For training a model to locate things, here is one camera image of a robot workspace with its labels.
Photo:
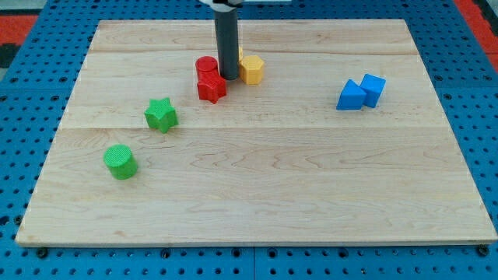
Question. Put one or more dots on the blue triangle block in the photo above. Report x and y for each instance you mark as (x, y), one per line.
(351, 97)

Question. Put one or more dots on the green star block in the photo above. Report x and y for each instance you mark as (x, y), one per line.
(161, 115)

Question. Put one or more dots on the wooden board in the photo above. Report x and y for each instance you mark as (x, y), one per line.
(274, 164)

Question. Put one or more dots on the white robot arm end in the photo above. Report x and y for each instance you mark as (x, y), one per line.
(228, 5)

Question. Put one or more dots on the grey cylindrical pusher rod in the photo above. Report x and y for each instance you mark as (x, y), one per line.
(227, 43)

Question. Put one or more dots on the red star block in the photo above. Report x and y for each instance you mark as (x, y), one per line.
(211, 87)

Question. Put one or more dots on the green cylinder block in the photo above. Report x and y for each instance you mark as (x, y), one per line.
(120, 162)

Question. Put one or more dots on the yellow block behind rod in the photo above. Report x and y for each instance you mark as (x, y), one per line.
(240, 54)

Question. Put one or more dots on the red cylinder block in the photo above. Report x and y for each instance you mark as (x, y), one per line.
(206, 66)

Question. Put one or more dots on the blue cube block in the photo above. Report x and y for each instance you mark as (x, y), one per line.
(373, 86)

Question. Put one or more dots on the yellow hexagon block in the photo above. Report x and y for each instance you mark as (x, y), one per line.
(251, 69)

